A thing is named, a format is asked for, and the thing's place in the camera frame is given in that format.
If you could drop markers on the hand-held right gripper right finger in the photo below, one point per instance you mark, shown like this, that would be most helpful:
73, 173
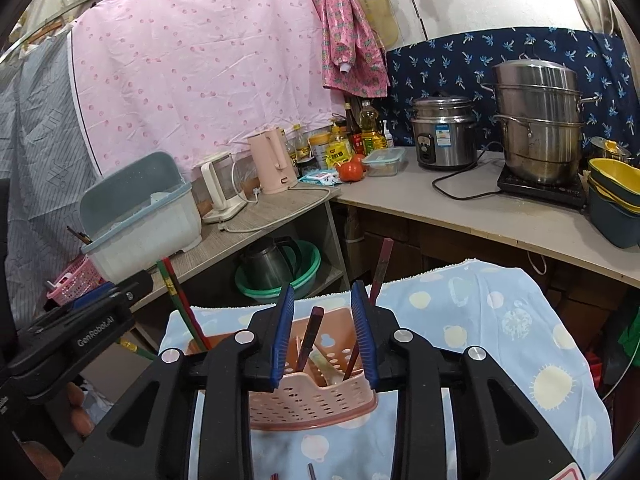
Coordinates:
364, 345

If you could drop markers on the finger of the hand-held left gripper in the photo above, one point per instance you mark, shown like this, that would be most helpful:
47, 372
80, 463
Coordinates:
137, 287
92, 296

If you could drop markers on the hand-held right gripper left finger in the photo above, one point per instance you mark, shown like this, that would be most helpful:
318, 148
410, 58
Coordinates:
281, 345

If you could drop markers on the green chopstick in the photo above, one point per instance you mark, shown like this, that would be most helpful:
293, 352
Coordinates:
136, 351
161, 267

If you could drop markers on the purple chopstick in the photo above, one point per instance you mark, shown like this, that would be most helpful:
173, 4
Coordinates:
312, 327

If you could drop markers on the pink perforated utensil holder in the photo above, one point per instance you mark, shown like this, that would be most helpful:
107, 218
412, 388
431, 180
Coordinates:
310, 405

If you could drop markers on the brown chopstick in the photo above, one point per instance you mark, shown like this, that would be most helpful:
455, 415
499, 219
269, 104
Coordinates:
382, 265

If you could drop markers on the person's left hand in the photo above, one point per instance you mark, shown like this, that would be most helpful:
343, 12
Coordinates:
80, 417

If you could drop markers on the pink plastic basket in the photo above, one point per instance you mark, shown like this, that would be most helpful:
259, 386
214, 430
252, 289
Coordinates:
75, 282

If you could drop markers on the white dish tub teal lid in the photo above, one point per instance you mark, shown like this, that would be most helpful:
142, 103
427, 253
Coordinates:
145, 220

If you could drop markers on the green plastic basin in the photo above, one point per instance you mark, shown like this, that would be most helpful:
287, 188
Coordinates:
307, 270

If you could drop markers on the dark metal kettle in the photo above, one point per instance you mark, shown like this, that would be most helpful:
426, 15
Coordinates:
265, 265

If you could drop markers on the blue printed tablecloth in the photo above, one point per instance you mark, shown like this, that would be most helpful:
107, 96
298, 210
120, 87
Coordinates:
475, 320

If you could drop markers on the white electric kettle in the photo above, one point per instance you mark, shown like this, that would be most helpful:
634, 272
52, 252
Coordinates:
217, 190

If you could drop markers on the grey wooden shelf unit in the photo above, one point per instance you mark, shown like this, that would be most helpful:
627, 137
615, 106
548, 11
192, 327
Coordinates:
280, 210

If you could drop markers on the grey patterned sheet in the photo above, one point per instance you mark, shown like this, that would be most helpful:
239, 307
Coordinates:
40, 160

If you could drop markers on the beige countertop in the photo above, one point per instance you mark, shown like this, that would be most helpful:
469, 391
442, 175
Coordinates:
450, 210

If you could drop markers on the blue wipes packet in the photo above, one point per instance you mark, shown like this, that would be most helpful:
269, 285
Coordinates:
320, 176

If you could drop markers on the red tomato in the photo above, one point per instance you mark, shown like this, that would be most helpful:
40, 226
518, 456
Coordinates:
350, 171

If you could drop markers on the clear container teal lid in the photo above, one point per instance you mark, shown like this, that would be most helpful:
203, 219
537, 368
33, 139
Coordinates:
384, 162

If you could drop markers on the pink electric kettle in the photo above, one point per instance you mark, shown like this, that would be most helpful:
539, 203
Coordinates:
270, 160

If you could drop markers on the yellow tin can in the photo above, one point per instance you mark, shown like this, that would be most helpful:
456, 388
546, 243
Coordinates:
320, 152

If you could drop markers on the brown liquid bottle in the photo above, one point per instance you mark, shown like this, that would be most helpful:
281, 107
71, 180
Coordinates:
301, 147

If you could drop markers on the small white bottle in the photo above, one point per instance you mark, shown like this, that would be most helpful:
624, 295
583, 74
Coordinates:
387, 135

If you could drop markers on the cooking oil bottle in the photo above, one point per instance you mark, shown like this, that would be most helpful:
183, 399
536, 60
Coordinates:
372, 127

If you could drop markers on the dark sauce bottle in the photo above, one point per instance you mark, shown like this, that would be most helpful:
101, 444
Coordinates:
352, 127

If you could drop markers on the steel rice cooker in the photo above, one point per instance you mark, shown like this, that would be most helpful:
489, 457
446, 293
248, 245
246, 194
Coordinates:
445, 135

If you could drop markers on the pink dotted curtain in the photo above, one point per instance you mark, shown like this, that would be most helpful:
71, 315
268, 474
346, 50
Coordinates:
200, 70

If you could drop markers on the black induction cooker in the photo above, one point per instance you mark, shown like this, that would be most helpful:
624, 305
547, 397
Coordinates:
545, 190

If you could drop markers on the green bag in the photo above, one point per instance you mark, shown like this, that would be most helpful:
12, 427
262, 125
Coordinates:
630, 335

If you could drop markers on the stacked steel steamer pot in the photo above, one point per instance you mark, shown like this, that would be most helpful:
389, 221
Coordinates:
540, 125

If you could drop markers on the stack of yellow teal bowls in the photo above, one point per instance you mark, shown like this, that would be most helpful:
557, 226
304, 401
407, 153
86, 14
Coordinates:
615, 210

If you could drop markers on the navy printed cloth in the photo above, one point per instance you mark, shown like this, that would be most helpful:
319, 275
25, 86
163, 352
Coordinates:
450, 65

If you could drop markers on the pink floral garment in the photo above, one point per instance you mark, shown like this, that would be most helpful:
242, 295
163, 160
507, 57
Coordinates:
350, 45

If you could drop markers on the small steel lidded pot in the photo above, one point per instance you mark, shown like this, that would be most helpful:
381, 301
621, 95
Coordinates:
610, 152

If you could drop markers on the yellow cutting board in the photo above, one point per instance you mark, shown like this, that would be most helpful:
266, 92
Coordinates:
382, 15

